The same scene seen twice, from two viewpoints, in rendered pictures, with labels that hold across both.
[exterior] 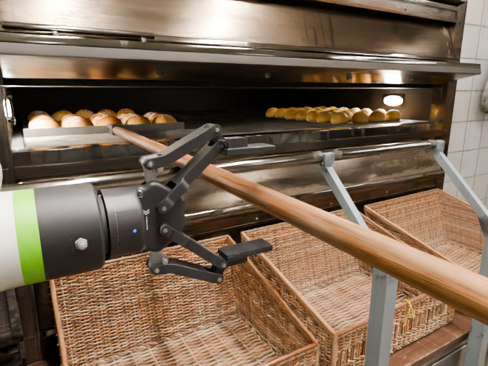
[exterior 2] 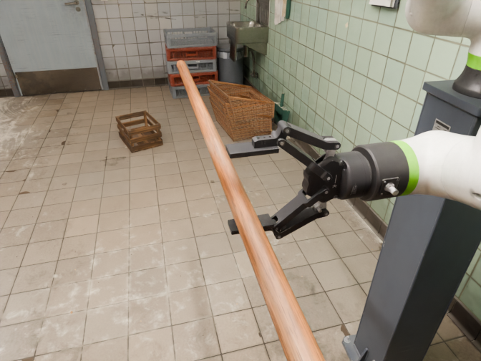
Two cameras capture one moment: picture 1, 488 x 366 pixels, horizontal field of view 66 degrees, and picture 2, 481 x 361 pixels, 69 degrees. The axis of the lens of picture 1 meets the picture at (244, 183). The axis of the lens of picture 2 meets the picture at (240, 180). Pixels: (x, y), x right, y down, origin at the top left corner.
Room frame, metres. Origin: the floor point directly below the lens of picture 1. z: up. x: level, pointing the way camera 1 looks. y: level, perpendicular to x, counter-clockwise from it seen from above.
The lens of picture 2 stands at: (0.89, 0.10, 1.48)
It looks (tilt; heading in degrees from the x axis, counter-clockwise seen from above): 32 degrees down; 196
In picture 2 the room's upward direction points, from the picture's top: straight up
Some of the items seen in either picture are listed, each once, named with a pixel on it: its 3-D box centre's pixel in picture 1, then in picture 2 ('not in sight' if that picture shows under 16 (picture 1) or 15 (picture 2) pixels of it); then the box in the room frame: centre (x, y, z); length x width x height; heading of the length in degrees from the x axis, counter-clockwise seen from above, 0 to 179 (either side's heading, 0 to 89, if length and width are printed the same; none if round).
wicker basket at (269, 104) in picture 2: not in sight; (240, 98); (-2.31, -0.82, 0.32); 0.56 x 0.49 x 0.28; 39
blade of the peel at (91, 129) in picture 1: (102, 124); not in sight; (1.50, 0.56, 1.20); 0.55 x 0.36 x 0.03; 120
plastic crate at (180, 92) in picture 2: not in sight; (193, 86); (-3.27, -1.73, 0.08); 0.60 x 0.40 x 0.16; 123
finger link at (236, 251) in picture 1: (245, 249); (250, 223); (0.47, 0.00, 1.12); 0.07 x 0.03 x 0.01; 120
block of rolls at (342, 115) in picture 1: (330, 113); not in sight; (2.05, -0.47, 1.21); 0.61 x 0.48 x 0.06; 31
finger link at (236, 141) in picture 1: (226, 135); (270, 135); (0.45, 0.02, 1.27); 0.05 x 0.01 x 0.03; 120
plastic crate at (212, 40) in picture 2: not in sight; (190, 37); (-3.27, -1.73, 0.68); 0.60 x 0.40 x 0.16; 121
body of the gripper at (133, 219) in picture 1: (144, 217); (332, 177); (0.40, 0.11, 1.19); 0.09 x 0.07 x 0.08; 120
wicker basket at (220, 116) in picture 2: not in sight; (239, 115); (-2.32, -0.83, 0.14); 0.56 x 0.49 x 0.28; 37
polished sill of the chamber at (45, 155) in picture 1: (292, 136); not in sight; (1.40, -0.18, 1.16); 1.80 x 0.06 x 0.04; 121
